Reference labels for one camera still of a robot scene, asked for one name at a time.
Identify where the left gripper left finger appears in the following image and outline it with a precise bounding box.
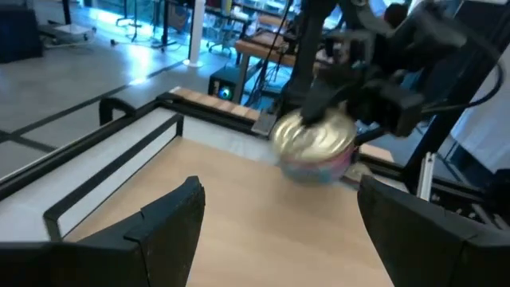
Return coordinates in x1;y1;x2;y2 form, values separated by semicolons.
0;175;206;287

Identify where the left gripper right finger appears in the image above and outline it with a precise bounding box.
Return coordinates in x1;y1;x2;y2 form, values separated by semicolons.
356;174;510;287

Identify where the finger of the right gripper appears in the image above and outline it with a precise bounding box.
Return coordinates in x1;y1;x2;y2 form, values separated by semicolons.
351;125;390;147
298;75;350;128

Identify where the gold-top can stack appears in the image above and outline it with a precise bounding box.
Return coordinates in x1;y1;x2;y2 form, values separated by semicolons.
270;106;359;187

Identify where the wooden workbench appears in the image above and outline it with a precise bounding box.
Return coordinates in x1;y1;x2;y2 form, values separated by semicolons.
233;29;299;105

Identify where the black computer tower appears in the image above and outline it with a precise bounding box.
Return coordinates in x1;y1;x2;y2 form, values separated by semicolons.
207;65;243;103

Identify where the white pillar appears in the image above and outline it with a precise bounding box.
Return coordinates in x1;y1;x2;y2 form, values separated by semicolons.
182;0;207;68

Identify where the white low platform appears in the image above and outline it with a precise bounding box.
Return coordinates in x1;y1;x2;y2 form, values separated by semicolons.
38;22;97;45

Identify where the black cabinet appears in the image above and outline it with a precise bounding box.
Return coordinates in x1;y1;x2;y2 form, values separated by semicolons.
0;4;45;64

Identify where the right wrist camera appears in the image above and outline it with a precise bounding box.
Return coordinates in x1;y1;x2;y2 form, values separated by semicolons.
372;79;426;139

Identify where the silver aluminium bracket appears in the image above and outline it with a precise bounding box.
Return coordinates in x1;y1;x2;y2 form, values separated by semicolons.
415;151;436;202

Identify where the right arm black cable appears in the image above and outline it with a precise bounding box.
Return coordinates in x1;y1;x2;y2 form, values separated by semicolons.
421;59;504;117

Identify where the black clamp handle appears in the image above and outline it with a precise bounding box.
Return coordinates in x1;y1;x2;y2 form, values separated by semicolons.
98;96;137;127

